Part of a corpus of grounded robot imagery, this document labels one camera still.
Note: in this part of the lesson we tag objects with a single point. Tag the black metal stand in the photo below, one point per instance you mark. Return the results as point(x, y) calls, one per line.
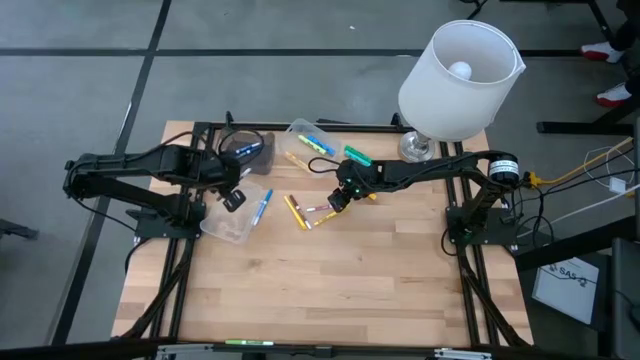
point(575, 244)

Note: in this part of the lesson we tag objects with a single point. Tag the teal highlighter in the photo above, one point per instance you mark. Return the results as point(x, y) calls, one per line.
point(362, 161)

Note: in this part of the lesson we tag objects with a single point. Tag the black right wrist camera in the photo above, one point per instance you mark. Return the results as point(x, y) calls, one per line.
point(339, 201)

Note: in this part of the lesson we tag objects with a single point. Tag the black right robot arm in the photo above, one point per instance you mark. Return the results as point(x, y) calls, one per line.
point(425, 167)

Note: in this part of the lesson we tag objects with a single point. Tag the white power adapter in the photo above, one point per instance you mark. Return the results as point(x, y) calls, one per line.
point(617, 185)

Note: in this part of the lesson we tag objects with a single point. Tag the orange-yellow highlighter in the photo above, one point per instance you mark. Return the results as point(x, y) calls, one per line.
point(298, 162)
point(372, 197)

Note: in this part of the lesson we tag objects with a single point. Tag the frosted plastic bin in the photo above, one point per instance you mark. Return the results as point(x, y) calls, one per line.
point(292, 137)

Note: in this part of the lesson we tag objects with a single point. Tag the light green Sharpie highlighter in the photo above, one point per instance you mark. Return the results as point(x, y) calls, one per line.
point(311, 144)

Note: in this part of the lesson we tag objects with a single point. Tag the brown Expo marker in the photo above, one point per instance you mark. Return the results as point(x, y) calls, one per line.
point(300, 211)

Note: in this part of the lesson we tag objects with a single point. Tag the black chair leg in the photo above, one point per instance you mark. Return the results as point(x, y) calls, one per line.
point(15, 229)

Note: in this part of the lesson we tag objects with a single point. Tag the silver bracket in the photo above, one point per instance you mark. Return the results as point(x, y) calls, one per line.
point(182, 348)
point(462, 354)

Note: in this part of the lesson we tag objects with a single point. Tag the green thin marker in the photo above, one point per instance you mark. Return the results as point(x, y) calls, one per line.
point(250, 342)

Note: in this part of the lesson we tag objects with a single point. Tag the magenta thin marker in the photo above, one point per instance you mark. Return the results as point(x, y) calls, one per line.
point(319, 208)

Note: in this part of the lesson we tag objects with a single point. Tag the person's shoe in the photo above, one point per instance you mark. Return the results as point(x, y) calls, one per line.
point(602, 51)
point(614, 95)

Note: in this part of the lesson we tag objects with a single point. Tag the white printed sheet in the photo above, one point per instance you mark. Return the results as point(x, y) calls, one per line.
point(565, 295)

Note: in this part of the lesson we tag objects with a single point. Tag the white shade silver table lamp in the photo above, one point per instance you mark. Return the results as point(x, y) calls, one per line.
point(450, 110)

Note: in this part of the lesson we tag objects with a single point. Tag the blue Sharpie highlighter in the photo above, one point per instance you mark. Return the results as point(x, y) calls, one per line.
point(324, 146)

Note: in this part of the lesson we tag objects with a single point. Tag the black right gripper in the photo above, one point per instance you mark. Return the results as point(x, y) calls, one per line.
point(360, 177)

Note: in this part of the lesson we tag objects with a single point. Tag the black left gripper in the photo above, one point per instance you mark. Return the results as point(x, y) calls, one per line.
point(220, 170)

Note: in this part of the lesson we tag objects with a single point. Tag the purple thin marker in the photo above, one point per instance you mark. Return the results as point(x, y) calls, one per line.
point(245, 174)

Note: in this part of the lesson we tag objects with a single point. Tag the yellow thin marker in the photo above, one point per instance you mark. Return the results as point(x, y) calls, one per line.
point(294, 212)
point(325, 218)

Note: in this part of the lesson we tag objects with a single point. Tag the black aluminium table frame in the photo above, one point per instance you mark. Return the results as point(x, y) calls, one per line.
point(360, 127)

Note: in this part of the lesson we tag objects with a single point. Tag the blue thin marker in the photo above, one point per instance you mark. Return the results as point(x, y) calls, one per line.
point(262, 207)
point(248, 148)

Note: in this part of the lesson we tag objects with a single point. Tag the black desk frame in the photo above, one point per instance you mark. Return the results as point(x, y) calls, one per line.
point(575, 127)

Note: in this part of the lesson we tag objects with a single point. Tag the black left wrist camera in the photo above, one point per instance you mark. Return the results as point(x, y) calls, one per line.
point(234, 200)

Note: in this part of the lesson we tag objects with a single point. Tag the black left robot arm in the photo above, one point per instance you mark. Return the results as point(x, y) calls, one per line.
point(125, 162)

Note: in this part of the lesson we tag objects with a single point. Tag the transparent plastic bin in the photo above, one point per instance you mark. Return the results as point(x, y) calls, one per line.
point(225, 225)

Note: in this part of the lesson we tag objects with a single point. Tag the brown translucent plastic bin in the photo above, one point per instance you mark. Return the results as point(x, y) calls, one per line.
point(265, 165)

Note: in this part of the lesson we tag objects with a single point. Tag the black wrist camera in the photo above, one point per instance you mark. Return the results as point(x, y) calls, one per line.
point(339, 201)
point(234, 200)

